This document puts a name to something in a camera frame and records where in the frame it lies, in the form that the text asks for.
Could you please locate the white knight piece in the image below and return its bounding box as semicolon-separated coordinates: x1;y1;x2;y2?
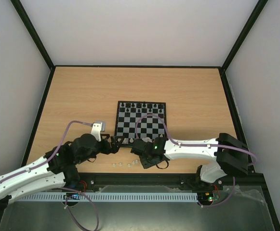
122;138;128;144

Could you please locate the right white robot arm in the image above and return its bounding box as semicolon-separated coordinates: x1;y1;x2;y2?
131;133;249;189

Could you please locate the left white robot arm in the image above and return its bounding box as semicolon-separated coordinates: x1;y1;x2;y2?
0;134;124;211

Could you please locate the black silver chess board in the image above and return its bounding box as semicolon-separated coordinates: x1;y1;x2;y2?
114;101;166;147

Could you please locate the clear plastic sheet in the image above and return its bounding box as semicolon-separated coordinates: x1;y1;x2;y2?
223;184;267;206

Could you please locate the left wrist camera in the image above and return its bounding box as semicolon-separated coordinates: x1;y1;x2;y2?
91;121;106;141

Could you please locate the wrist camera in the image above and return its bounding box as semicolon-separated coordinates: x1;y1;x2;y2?
91;121;106;141
142;137;152;142

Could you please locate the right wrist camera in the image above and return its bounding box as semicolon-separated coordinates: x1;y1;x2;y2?
142;137;152;142

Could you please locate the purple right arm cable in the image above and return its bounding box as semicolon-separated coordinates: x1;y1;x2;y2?
134;114;258;209

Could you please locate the white slotted cable duct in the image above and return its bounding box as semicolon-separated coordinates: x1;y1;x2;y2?
19;192;198;203

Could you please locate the black front frame rail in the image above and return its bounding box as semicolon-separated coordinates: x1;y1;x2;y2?
6;171;266;193

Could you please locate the black frame rail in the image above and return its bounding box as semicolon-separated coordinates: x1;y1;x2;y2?
6;171;266;193
21;66;56;167
217;67;255;177

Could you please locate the black left frame rail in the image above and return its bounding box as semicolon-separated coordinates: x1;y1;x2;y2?
21;66;56;167

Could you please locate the black right frame rail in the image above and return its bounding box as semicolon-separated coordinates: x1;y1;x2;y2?
217;67;255;177

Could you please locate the black frame post back left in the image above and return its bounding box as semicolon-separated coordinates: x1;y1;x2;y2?
10;0;54;70

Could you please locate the black frame post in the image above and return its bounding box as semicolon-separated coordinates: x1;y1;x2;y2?
10;0;54;70
221;0;268;72

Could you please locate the black frame post back right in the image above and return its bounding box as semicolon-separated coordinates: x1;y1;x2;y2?
221;0;268;72

